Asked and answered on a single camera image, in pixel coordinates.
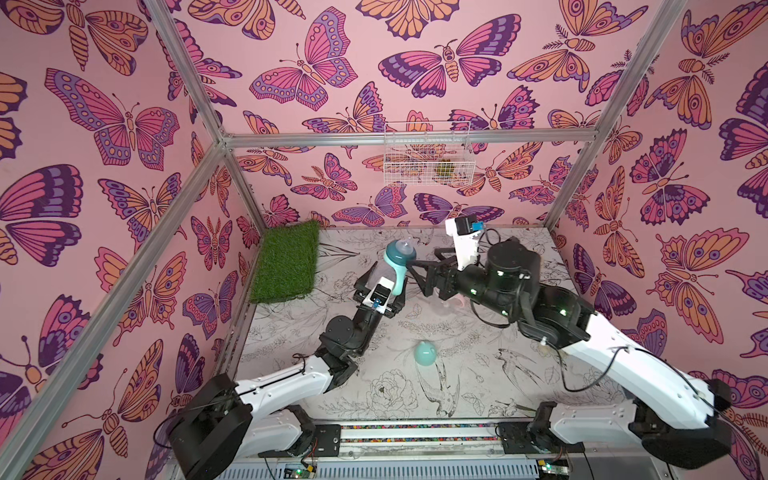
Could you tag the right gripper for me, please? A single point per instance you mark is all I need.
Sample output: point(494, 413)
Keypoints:
point(444, 276)

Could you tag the white wire basket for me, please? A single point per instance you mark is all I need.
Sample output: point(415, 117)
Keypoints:
point(428, 158)

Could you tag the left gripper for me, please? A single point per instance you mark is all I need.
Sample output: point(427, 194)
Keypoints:
point(359, 284)

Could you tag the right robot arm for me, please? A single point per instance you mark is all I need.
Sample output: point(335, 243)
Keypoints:
point(673, 416)

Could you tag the green artificial grass mat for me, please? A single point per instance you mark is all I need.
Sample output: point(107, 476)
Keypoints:
point(286, 264)

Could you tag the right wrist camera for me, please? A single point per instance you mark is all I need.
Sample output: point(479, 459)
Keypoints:
point(466, 231)

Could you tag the teal nipple collar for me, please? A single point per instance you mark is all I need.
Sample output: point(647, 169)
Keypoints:
point(400, 252)

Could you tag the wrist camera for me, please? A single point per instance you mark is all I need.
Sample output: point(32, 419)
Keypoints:
point(466, 231)
point(379, 296)

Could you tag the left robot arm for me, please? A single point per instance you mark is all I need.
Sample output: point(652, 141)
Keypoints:
point(228, 419)

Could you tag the mint bottle cap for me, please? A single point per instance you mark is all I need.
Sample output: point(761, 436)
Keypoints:
point(425, 353)

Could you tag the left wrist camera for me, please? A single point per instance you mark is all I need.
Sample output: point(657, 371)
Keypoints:
point(379, 296)

